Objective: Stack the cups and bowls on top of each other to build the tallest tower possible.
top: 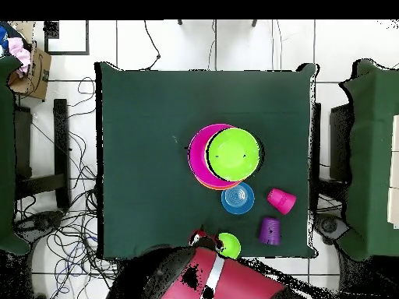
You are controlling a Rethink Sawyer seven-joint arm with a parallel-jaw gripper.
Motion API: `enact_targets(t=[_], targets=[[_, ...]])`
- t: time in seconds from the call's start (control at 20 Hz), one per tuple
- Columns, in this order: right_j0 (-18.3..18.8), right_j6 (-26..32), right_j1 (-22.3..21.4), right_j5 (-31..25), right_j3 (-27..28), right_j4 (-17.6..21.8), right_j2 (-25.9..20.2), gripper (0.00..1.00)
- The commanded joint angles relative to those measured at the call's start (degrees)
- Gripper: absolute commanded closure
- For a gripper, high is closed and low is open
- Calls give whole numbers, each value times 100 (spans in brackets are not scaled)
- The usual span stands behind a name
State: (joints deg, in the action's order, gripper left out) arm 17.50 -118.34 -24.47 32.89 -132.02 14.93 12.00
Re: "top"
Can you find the small green plastic bowl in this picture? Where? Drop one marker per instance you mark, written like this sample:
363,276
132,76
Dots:
232,246

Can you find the blue plastic bowl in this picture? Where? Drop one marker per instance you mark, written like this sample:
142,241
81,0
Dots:
237,201

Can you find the orange plastic bowl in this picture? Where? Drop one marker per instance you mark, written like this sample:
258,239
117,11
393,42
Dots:
215,187

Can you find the purple plastic cup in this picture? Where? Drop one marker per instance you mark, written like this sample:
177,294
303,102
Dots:
270,232

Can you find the pink plastic bowl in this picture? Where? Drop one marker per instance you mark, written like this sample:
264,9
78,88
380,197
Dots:
198,155

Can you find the red plastic cup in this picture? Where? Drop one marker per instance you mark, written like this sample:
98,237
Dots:
280,201

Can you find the large green plastic bowl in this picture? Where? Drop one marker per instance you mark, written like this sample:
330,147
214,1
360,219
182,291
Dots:
233,154

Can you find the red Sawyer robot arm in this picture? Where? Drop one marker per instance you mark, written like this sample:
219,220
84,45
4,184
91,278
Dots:
237,280

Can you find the black floor stand base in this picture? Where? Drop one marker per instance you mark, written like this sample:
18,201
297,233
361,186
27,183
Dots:
40,219
330,225

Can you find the dark green tablecloth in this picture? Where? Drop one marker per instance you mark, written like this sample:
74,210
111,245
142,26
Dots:
140,102

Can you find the green covered side table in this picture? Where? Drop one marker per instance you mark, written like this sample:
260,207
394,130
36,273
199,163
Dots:
6,155
374,155

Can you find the white panel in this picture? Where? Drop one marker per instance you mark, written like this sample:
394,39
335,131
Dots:
395,171

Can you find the cardboard box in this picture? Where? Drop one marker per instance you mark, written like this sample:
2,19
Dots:
37,78

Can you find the pink cloth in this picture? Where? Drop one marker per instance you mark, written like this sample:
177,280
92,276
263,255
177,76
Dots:
18,51

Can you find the blue fabric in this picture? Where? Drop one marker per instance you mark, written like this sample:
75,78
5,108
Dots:
3,34

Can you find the black side frame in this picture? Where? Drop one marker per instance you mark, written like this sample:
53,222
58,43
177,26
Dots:
339,140

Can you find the black leg frame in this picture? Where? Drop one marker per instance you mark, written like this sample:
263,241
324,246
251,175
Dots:
60,140

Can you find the black square frame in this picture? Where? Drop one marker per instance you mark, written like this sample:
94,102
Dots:
67,53

